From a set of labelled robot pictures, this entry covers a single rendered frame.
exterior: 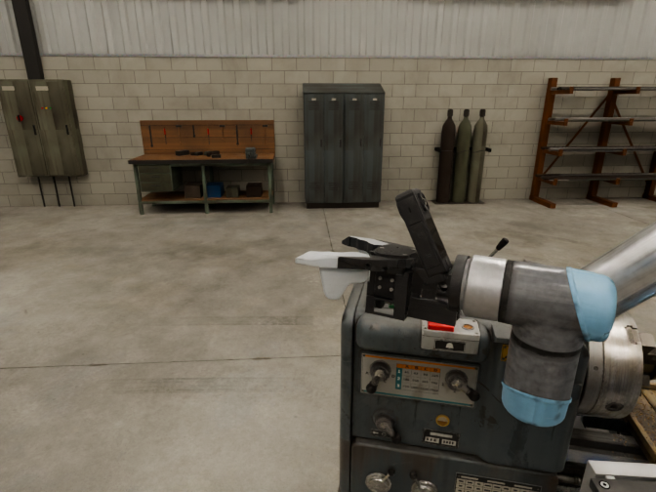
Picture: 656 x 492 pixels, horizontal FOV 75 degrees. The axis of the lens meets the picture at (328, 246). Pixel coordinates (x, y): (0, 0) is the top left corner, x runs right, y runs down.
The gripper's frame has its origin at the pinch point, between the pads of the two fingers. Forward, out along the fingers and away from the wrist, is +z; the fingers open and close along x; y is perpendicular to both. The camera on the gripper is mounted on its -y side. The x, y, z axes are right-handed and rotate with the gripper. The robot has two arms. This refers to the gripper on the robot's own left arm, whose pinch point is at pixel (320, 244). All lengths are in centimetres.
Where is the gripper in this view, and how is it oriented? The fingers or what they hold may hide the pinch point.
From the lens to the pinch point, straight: 60.4
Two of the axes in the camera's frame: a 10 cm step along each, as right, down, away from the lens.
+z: -9.0, -1.4, 4.1
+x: 4.3, -1.6, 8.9
